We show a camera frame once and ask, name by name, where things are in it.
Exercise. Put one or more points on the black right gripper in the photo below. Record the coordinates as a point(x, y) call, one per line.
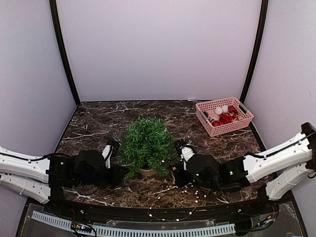
point(180, 181)

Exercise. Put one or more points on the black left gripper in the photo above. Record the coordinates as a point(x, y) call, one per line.
point(116, 177)

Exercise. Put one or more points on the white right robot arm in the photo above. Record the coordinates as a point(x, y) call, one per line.
point(295, 158)

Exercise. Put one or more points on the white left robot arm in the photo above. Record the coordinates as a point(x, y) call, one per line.
point(44, 178)

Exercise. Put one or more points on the small green christmas tree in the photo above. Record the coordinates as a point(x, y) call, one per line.
point(147, 145)

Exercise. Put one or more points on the red ornaments in basket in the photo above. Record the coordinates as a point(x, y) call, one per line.
point(226, 118)

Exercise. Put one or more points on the pink plastic basket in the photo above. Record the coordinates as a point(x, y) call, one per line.
point(205, 113)

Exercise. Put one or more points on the white ball ornament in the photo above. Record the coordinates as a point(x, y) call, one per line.
point(221, 110)

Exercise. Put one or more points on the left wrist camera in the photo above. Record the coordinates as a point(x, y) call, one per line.
point(110, 150)

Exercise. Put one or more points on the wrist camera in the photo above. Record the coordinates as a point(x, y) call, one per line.
point(185, 151)
point(110, 150)

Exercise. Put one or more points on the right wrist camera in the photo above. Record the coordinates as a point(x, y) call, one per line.
point(185, 151)

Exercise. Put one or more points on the white perforated cable tray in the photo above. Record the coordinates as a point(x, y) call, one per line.
point(97, 230)

